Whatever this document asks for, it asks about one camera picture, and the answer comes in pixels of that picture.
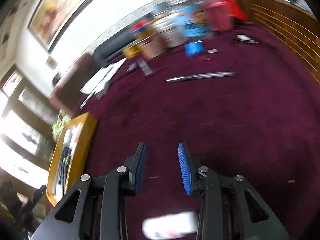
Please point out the yellow taped foam tray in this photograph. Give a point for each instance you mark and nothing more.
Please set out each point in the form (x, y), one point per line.
(70, 156)

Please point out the nail clipper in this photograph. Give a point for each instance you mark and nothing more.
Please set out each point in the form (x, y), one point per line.
(244, 39)

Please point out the small white tube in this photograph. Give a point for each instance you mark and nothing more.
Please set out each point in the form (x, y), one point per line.
(144, 67)

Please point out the black leather sofa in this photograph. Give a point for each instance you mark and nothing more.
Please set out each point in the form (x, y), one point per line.
(112, 47)

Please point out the white paper notebook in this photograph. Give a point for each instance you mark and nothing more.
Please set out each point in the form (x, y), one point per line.
(98, 80)

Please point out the pink knitted sleeve flask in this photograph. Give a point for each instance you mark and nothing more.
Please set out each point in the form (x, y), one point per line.
(220, 16)

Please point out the silver pen by notebook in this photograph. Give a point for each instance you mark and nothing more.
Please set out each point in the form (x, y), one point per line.
(86, 100)

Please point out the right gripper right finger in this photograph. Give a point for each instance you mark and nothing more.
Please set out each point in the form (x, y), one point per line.
(192, 171)

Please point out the orange contents plastic jar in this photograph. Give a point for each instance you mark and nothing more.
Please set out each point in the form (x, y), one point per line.
(152, 46)

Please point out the clear pen far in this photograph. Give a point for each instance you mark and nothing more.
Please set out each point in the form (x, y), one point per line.
(201, 76)

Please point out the wooden brick pattern cabinet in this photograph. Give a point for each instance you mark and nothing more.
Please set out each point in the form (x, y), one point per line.
(293, 26)

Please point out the brown armchair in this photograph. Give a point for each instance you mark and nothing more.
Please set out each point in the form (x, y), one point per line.
(66, 93)

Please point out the blue cartoon label jar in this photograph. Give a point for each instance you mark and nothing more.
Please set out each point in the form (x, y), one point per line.
(193, 19)

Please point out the red lid gold jar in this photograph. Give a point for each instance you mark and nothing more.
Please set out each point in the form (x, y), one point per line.
(141, 30)

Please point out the blue battery pack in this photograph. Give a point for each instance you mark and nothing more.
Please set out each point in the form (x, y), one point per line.
(193, 48)

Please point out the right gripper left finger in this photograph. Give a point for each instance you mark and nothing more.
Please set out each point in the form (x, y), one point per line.
(136, 165)

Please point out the white bottle red label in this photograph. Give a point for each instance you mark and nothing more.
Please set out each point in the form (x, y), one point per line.
(171, 226)

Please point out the framed horse painting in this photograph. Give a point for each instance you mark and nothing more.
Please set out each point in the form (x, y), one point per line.
(51, 18)

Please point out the white label jar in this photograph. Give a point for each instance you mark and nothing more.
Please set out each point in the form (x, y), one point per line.
(170, 32)

